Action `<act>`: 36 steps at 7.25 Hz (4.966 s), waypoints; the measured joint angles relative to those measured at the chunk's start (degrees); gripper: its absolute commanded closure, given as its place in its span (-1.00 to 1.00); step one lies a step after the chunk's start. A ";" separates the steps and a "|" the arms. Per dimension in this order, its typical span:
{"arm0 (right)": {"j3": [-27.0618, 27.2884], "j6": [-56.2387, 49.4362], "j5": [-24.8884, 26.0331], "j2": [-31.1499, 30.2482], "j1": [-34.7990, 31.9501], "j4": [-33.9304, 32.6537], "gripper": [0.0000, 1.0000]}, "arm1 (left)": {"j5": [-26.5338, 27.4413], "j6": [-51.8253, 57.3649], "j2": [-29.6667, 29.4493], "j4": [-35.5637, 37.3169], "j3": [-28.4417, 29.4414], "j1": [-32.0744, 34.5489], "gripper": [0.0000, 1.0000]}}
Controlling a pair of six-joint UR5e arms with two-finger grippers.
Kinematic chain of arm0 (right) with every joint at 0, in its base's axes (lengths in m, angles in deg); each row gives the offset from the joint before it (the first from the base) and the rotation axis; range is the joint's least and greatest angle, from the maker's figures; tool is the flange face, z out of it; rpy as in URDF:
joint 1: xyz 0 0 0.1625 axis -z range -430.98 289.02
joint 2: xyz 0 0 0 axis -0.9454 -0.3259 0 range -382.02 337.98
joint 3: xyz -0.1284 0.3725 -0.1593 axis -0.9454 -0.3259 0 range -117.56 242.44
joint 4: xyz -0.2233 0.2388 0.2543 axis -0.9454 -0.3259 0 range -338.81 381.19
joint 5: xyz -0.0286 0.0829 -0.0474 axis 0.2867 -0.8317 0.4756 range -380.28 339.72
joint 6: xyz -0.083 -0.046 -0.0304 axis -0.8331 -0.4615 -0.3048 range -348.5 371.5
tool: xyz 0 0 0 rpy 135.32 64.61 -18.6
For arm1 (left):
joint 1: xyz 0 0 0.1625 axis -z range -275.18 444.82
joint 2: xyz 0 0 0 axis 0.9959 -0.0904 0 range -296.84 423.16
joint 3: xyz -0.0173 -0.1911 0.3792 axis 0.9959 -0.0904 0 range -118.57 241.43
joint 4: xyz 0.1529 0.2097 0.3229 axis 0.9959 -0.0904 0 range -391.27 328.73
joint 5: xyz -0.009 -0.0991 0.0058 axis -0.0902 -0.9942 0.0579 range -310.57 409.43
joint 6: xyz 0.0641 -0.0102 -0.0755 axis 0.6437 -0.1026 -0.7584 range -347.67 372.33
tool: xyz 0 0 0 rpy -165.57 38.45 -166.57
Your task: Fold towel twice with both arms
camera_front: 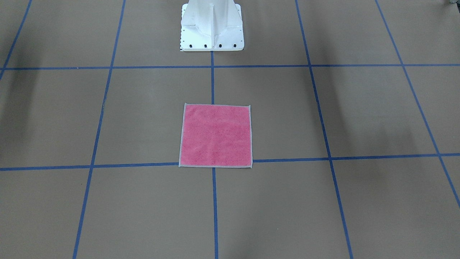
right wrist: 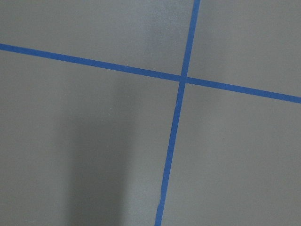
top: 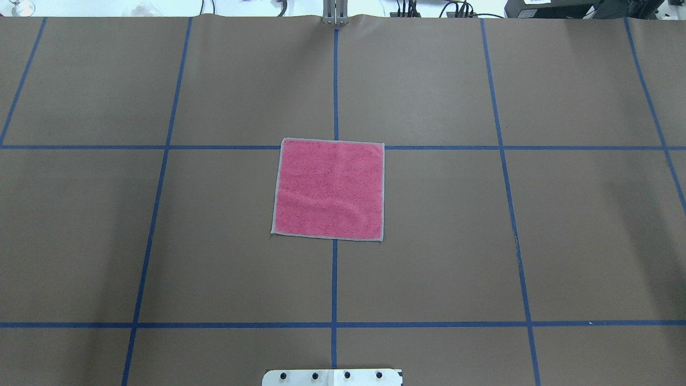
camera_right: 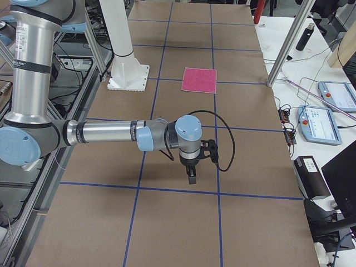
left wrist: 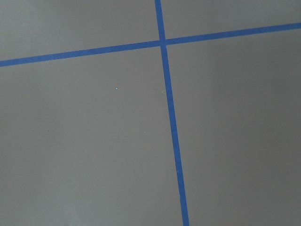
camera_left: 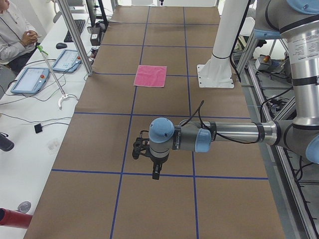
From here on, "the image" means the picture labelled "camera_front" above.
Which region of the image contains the pink towel with grey edging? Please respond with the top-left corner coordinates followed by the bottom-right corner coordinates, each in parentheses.
top-left (178, 103), bottom-right (253, 168)

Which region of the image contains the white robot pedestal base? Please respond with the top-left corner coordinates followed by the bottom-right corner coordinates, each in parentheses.
top-left (180, 0), bottom-right (245, 51)

